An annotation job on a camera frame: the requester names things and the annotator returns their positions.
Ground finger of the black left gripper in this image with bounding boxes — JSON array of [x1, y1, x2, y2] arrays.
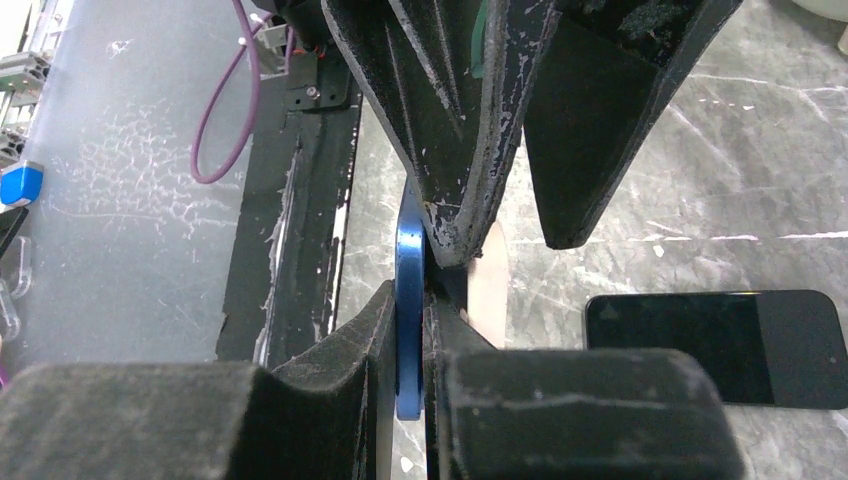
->
[[524, 0, 740, 250], [322, 1, 561, 268]]

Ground cream pink phone case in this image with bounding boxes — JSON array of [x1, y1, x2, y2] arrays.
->
[[466, 221, 510, 348]]

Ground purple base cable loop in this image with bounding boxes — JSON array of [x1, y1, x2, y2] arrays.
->
[[189, 0, 296, 186]]

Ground blue box on frame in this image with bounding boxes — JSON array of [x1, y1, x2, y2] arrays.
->
[[1, 160, 44, 207]]

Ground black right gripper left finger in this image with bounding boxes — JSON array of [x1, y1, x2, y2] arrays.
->
[[1, 282, 395, 479]]

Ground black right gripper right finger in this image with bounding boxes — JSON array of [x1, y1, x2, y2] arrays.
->
[[423, 292, 745, 479]]

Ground black phone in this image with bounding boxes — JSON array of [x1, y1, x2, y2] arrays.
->
[[584, 290, 847, 410]]

